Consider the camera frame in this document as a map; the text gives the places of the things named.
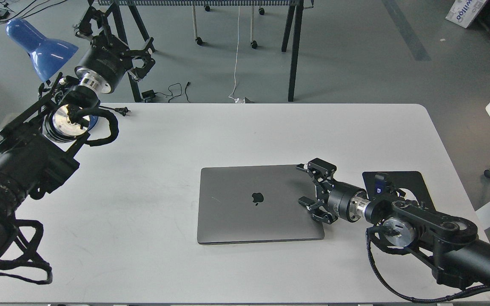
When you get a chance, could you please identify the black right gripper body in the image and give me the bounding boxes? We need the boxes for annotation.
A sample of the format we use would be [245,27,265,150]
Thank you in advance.
[318,180,370,223]

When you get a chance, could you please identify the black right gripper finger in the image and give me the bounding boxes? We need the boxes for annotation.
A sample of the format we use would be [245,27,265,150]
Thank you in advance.
[295,158,337,190]
[298,196,338,224]

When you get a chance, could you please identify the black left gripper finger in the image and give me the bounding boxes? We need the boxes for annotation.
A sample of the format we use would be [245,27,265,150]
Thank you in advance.
[121,37,156,81]
[73,6,112,43]

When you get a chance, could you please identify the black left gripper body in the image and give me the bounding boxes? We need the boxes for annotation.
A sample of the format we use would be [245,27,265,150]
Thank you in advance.
[74,35,131,94]

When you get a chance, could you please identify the grey laptop notebook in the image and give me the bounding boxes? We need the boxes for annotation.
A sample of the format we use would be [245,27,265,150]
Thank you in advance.
[197,165,325,245]

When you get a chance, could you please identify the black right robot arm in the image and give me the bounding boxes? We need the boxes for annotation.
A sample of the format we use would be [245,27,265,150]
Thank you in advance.
[296,158,490,304]

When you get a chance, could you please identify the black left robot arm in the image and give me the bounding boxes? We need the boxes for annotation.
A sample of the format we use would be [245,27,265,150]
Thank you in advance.
[0,0,155,285]

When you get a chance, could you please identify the blue desk lamp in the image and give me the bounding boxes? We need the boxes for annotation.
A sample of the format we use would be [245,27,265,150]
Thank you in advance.
[6,18,100,132]

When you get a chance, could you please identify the black lamp power plug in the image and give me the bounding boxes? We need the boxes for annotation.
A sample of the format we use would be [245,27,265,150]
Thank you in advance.
[99,106,131,116]

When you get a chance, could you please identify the white rolling cart legs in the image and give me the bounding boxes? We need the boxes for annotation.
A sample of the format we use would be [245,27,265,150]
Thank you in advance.
[192,0,266,50]

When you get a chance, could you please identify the black mouse pad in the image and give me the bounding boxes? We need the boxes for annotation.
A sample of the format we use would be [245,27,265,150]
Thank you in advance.
[362,171,436,210]

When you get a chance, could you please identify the white cardboard box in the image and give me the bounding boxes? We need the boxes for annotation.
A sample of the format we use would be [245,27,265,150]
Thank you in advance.
[445,0,488,28]

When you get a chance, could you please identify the black power adapter cable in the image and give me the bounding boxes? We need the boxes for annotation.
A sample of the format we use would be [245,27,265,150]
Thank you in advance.
[141,81,192,104]

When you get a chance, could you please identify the white hanging cable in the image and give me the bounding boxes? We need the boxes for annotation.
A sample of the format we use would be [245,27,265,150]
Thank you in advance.
[228,5,255,104]

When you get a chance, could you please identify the black trestle table frame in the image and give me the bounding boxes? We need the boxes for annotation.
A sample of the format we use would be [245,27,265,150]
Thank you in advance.
[87,0,315,103]

